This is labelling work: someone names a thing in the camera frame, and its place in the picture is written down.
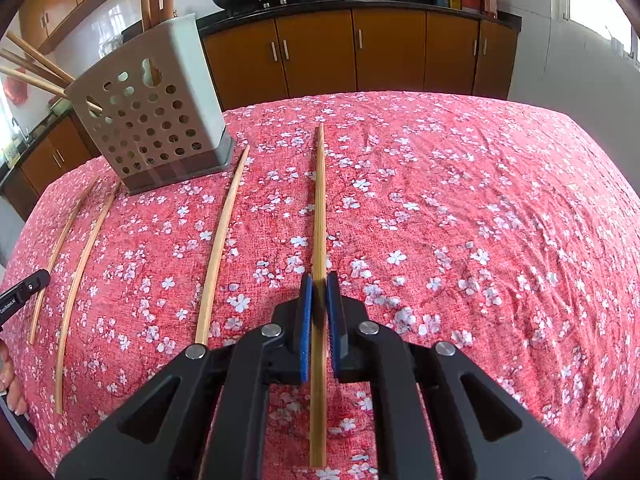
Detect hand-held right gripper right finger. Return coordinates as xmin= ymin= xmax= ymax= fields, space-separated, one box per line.
xmin=325 ymin=272 xmax=586 ymax=480

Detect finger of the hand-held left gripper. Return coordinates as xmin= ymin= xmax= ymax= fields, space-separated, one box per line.
xmin=0 ymin=268 xmax=52 ymax=318

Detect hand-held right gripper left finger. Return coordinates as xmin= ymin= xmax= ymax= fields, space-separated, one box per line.
xmin=55 ymin=274 xmax=314 ymax=480

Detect perforated plastic utensil holder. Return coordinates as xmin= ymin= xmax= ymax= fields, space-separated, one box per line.
xmin=64 ymin=12 xmax=236 ymax=196

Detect person's left hand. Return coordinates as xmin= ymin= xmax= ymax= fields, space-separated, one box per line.
xmin=0 ymin=340 xmax=27 ymax=416

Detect red floral tablecloth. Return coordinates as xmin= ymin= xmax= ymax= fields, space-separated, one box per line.
xmin=10 ymin=91 xmax=640 ymax=480

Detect hanging red plastic bag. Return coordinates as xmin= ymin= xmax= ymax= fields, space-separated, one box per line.
xmin=5 ymin=77 xmax=28 ymax=107

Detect wooden base cabinets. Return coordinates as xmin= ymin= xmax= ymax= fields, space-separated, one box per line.
xmin=0 ymin=7 xmax=518 ymax=221

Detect orange kitchen cabinets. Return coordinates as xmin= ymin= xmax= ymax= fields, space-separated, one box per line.
xmin=0 ymin=0 xmax=522 ymax=186

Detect kitchen window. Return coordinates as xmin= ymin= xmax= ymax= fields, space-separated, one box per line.
xmin=547 ymin=0 xmax=640 ymax=68

